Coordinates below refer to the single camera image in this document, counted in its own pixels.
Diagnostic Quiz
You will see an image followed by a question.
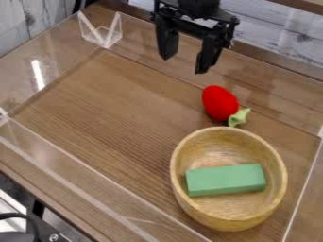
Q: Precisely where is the red plush strawberry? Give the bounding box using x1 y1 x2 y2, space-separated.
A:
201 85 250 127

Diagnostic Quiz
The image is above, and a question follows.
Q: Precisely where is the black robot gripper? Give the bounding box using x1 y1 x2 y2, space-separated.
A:
150 0 240 74

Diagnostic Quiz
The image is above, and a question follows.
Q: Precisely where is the green rectangular block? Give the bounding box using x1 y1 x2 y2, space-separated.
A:
185 164 265 197

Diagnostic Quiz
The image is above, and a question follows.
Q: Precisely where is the clear acrylic tray wall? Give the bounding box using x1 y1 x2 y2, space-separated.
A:
0 108 210 242

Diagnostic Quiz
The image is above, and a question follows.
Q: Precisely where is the light wooden bowl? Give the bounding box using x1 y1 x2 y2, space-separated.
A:
169 127 288 232

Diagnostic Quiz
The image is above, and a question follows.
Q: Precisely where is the clear acrylic corner bracket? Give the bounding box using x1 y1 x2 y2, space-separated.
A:
77 11 122 49

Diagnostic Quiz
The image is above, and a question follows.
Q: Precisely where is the black cable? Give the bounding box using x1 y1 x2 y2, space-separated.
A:
0 212 41 242

